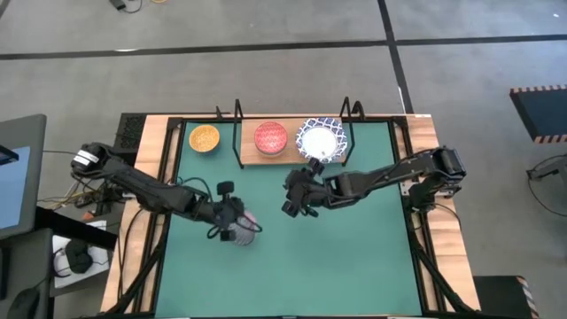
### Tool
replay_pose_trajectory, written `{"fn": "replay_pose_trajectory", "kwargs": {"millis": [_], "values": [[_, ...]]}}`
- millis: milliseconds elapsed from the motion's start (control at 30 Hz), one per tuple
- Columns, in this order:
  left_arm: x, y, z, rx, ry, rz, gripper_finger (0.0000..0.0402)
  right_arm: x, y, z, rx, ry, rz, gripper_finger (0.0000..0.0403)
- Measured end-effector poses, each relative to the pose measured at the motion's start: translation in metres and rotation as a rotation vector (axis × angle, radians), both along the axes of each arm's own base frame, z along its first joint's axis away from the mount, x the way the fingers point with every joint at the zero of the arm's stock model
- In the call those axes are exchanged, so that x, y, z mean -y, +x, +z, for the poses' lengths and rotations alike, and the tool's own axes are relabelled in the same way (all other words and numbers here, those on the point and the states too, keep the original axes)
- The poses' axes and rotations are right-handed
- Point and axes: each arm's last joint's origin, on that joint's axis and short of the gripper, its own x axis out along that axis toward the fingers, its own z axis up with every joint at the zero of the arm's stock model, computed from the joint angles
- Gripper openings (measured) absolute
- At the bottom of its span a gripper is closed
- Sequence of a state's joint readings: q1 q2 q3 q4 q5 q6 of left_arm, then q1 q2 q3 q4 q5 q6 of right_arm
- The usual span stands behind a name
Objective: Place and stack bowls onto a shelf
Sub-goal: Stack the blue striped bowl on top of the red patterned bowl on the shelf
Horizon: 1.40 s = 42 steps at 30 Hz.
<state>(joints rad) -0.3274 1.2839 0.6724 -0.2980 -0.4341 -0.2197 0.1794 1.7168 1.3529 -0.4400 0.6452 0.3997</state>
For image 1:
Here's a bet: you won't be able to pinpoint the red bowl with blue inside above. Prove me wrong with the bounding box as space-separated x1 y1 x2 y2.
229 209 260 247

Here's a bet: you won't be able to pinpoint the white paper sheet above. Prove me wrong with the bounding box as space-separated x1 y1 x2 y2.
51 220 113 290

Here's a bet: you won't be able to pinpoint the black headphones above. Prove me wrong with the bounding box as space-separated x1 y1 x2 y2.
64 238 95 275

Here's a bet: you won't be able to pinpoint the black computer mouse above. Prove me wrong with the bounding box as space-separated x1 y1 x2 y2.
6 287 42 319

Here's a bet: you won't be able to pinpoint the black metal shelf side frame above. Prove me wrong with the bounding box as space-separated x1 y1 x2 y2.
338 96 367 167
215 97 245 171

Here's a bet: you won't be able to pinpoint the black desk bar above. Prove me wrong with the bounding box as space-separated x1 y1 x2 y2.
34 205 119 250

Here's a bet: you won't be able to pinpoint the black metal table frame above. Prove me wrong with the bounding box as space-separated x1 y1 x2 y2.
104 113 482 319

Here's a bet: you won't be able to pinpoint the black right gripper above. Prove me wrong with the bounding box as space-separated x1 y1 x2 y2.
281 157 330 219

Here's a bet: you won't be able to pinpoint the blue white patterned wide bowl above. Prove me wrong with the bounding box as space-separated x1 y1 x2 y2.
294 116 349 165

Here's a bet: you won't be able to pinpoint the grey monitor with blue screen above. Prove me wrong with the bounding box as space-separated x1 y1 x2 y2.
0 113 48 241

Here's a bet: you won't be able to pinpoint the blue platform with hazard stripes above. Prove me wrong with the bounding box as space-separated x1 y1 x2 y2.
509 84 567 144

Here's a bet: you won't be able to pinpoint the black box with hazard stripes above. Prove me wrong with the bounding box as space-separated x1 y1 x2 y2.
472 275 540 319

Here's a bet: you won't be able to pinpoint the black cable loop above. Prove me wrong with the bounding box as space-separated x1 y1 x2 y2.
526 175 567 219

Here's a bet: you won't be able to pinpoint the striped bowl with red inside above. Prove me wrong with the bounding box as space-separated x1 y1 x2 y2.
253 121 289 156

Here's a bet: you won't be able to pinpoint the black perforated metal box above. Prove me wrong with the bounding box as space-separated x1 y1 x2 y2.
113 112 148 154

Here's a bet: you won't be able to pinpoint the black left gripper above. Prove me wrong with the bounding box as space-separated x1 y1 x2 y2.
211 180 252 243

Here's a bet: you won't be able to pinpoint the green table mat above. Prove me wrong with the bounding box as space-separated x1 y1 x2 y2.
154 120 424 318

